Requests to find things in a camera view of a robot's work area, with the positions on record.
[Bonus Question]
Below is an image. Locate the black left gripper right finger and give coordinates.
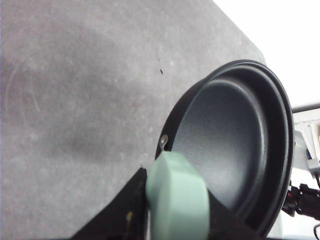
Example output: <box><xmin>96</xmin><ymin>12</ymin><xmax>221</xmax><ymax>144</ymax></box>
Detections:
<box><xmin>207</xmin><ymin>191</ymin><xmax>265</xmax><ymax>240</ymax></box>

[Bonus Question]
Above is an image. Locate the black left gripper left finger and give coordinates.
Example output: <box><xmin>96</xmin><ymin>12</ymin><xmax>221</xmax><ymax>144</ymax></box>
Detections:
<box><xmin>72</xmin><ymin>167</ymin><xmax>148</xmax><ymax>240</ymax></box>

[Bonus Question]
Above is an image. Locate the black pan with green handle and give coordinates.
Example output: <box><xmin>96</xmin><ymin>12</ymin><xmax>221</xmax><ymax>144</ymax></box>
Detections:
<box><xmin>146</xmin><ymin>60</ymin><xmax>294</xmax><ymax>240</ymax></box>

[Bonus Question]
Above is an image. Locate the white frame with cables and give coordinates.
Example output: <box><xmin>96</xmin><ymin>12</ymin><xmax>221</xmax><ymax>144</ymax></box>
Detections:
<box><xmin>279</xmin><ymin>107</ymin><xmax>320</xmax><ymax>240</ymax></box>

